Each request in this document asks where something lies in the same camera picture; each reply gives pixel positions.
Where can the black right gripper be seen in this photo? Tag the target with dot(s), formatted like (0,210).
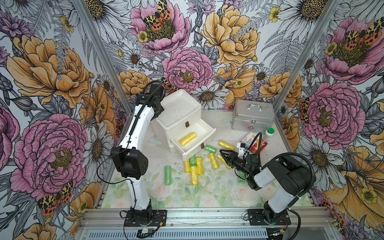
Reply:
(232,157)

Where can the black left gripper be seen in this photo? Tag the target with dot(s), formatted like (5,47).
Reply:
(160,110)

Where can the yellow bag roll back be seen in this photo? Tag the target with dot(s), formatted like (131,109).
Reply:
(226,146)

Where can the white plastic drawer cabinet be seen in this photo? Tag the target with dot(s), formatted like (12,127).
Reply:
(181,111)

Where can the white drawer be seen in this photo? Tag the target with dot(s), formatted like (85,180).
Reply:
(203,131)

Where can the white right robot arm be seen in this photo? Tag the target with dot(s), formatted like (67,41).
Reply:
(293,171)

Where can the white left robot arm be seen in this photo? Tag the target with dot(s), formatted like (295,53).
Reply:
(128,158)

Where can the green bag roll back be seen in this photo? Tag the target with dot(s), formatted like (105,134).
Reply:
(210,149)

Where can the green bag roll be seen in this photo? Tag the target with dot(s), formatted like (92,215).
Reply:
(168,175)
(210,149)
(241,177)
(192,161)

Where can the green bag roll right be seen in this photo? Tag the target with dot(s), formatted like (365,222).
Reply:
(241,177)

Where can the red white small box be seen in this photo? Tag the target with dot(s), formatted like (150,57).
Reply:
(248,139)

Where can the green bag roll centre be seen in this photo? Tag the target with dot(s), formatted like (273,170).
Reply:
(192,161)

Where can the yellow bag roll front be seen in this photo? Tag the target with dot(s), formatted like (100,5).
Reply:
(194,175)

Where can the white bottle green cap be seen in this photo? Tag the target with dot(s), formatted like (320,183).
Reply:
(268,134)

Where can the silver aluminium case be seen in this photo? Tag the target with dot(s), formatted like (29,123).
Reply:
(251,116)

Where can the green bag roll far left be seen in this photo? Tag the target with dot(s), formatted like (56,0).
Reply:
(168,175)

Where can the floral table mat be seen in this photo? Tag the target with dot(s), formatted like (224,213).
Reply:
(216,189)

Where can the aluminium front rail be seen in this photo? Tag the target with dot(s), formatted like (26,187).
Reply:
(305,223)

